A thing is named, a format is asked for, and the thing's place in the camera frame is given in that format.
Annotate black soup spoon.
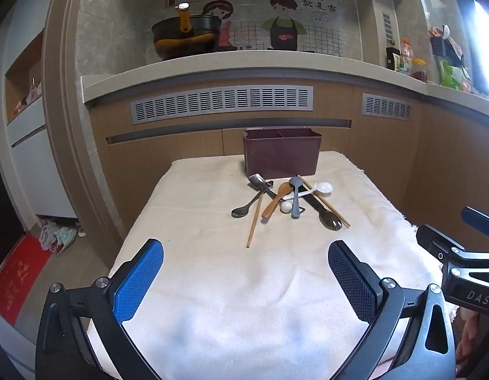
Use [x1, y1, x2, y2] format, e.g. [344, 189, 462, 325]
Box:
[231, 180, 273, 218]

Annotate wooden spoon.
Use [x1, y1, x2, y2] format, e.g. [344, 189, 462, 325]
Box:
[261, 182, 293, 219]

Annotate green plastic bag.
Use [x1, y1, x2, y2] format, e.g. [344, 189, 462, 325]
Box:
[440, 59, 464, 91]

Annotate white ceramic spoon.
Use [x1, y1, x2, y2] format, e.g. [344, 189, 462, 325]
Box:
[281, 182, 334, 200]

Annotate crumpled cloth on floor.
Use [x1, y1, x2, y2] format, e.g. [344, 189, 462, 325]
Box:
[39, 222, 78, 256]

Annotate metal smiley spoon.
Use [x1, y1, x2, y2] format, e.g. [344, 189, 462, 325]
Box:
[248, 173, 276, 199]

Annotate small grey vent grille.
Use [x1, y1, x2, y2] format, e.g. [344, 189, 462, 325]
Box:
[361, 93, 412, 121]

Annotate white round-headed spoon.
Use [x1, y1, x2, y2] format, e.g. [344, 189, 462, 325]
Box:
[280, 201, 306, 214]

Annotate yellow-lid chili jar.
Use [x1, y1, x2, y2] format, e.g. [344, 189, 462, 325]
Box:
[410, 58, 428, 82]

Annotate wooden chopstick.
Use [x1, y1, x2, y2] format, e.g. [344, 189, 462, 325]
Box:
[246, 193, 265, 249]
[301, 178, 351, 228]

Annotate orange-cap drink bottle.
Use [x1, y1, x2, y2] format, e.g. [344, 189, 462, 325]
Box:
[400, 39, 413, 76]

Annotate black wall utensil rack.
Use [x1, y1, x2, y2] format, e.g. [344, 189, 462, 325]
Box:
[429, 24, 464, 66]

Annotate dark soy sauce bottle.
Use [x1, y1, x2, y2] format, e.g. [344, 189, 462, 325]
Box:
[386, 46, 401, 71]

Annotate dark translucent long spoon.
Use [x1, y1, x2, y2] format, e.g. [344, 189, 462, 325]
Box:
[303, 195, 342, 231]

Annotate maroon plastic utensil holder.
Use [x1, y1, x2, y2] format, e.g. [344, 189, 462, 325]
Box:
[243, 127, 322, 179]

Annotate red floor mat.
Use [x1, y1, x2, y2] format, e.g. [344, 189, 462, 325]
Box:
[0, 235, 51, 326]

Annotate large grey vent grille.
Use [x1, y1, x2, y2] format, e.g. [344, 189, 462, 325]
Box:
[130, 84, 314, 125]

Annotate black wok with orange handle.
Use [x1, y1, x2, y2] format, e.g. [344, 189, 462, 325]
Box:
[151, 2, 222, 61]

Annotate white towel table cover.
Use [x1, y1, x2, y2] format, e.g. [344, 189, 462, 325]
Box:
[86, 150, 445, 380]

